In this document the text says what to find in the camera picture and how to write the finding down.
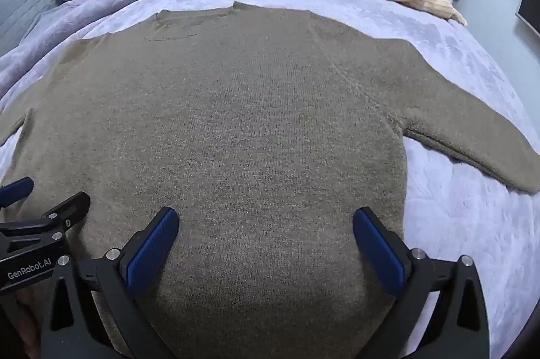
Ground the brown knitted sweater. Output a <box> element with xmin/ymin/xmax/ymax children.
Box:
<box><xmin>0</xmin><ymin>0</ymin><xmax>540</xmax><ymax>359</ymax></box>

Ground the lavender plush blanket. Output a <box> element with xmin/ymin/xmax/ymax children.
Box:
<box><xmin>0</xmin><ymin>0</ymin><xmax>540</xmax><ymax>359</ymax></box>

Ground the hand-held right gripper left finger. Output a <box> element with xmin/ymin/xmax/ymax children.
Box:
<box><xmin>40</xmin><ymin>206</ymin><xmax>180</xmax><ymax>359</ymax></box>

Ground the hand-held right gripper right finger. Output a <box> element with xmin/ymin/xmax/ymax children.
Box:
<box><xmin>352</xmin><ymin>206</ymin><xmax>491</xmax><ymax>359</ymax></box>

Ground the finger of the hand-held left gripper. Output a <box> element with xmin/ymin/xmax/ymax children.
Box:
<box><xmin>0</xmin><ymin>177</ymin><xmax>34</xmax><ymax>209</ymax></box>
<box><xmin>0</xmin><ymin>191</ymin><xmax>92</xmax><ymax>244</ymax></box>

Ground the wall-mounted television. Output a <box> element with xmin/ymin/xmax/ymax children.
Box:
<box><xmin>515</xmin><ymin>0</ymin><xmax>540</xmax><ymax>43</ymax></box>

